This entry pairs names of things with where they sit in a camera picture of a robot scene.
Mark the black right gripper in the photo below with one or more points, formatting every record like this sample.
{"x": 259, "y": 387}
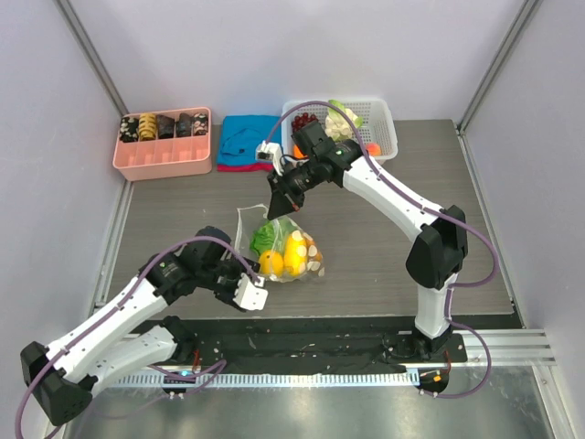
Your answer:
{"x": 283, "y": 188}

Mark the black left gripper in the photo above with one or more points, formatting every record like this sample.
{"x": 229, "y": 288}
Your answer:
{"x": 228, "y": 295}

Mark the green lettuce leaf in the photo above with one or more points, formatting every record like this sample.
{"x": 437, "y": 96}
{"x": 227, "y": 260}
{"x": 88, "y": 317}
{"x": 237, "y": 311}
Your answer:
{"x": 272, "y": 236}

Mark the yellow lemon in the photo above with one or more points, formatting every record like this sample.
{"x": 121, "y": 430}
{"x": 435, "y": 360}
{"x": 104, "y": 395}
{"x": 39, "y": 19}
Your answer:
{"x": 271, "y": 264}

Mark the clear zip top bag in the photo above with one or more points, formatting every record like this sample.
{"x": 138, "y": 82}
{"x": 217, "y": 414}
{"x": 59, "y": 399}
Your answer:
{"x": 250, "y": 219}

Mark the yellow mango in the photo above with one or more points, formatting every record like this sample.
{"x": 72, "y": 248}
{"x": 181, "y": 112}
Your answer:
{"x": 295, "y": 254}

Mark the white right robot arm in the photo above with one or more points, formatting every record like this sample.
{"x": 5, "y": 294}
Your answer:
{"x": 439, "y": 244}

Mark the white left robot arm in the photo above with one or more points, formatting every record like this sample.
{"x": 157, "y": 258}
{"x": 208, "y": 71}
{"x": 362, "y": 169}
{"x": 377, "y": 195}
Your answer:
{"x": 65, "y": 375}

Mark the magenta folded cloth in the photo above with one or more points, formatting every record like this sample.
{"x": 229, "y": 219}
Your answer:
{"x": 246, "y": 168}

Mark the orange fruit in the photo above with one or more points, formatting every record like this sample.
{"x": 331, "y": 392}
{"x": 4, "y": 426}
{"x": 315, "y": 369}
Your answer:
{"x": 297, "y": 152}

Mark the blue folded cloth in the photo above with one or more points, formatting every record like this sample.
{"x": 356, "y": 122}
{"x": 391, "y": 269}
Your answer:
{"x": 240, "y": 136}

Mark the red grape bunch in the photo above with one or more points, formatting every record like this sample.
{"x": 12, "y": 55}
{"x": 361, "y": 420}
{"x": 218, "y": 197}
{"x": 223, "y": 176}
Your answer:
{"x": 301, "y": 120}

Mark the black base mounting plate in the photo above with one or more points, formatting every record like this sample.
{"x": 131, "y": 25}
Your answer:
{"x": 320, "y": 345}

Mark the peach fruit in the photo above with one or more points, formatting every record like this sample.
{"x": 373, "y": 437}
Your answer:
{"x": 374, "y": 149}

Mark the pink floral roll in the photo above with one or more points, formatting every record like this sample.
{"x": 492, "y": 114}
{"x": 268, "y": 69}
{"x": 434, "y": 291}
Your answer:
{"x": 200, "y": 124}

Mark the white plastic basket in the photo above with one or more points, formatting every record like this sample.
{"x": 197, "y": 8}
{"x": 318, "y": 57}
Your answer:
{"x": 378, "y": 125}

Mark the black roll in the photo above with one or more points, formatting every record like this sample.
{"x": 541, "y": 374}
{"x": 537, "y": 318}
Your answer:
{"x": 183, "y": 126}

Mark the dark brown roll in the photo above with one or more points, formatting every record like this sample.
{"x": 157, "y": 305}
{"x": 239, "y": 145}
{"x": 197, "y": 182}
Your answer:
{"x": 165, "y": 126}

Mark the pink divided storage box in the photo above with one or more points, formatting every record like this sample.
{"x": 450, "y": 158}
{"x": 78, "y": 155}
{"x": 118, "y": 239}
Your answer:
{"x": 162, "y": 158}

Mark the yellow striped roll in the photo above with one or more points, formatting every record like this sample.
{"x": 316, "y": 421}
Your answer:
{"x": 147, "y": 127}

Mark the dark floral sushi roll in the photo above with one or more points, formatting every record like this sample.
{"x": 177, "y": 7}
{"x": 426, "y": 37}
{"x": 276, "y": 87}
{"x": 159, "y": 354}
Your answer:
{"x": 128, "y": 131}

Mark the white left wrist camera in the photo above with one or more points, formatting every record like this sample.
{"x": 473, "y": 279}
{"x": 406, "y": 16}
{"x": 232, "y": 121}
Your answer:
{"x": 250, "y": 294}

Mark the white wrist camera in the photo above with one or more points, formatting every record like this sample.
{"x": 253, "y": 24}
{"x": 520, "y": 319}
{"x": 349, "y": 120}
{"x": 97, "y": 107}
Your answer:
{"x": 270, "y": 153}
{"x": 250, "y": 294}

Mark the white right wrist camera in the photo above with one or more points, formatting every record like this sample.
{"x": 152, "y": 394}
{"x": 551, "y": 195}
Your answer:
{"x": 270, "y": 153}

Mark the white slotted cable duct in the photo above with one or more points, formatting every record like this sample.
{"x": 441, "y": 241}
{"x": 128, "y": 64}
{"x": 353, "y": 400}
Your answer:
{"x": 154, "y": 379}

